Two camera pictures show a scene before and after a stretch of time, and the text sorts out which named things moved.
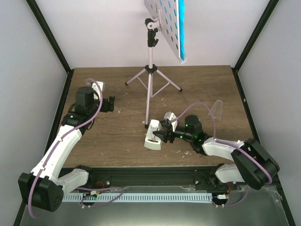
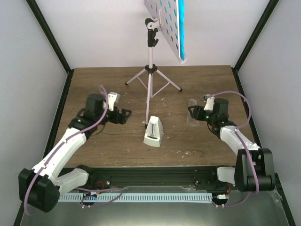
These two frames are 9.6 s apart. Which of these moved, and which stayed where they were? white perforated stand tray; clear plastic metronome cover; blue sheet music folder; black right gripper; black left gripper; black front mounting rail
Moved: black right gripper; black left gripper; clear plastic metronome cover
Stayed: black front mounting rail; blue sheet music folder; white perforated stand tray
